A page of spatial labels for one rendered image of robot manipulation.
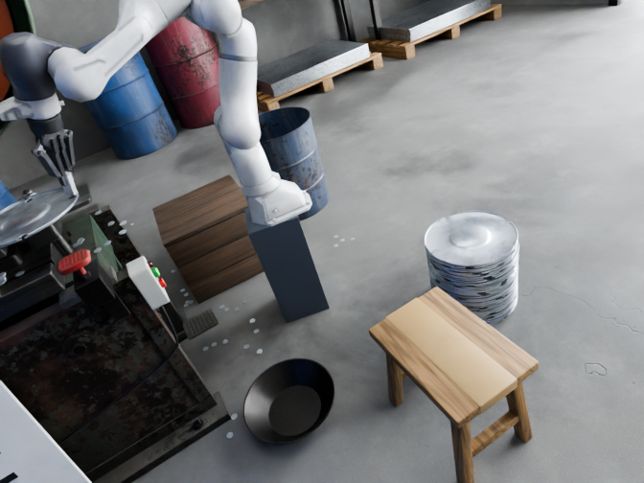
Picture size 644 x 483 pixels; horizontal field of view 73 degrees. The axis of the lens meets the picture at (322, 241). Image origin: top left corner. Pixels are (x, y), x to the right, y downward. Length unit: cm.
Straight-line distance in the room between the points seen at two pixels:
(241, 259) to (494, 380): 126
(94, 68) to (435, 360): 104
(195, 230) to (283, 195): 53
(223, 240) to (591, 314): 140
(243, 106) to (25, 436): 105
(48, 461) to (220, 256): 95
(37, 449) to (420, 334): 104
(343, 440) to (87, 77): 117
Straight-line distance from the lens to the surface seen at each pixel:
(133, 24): 121
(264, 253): 154
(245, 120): 132
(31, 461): 148
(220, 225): 189
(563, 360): 154
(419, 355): 112
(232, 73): 135
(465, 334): 116
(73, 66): 117
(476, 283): 146
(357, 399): 148
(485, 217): 160
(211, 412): 160
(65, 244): 143
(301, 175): 220
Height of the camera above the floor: 122
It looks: 35 degrees down
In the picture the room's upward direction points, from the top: 18 degrees counter-clockwise
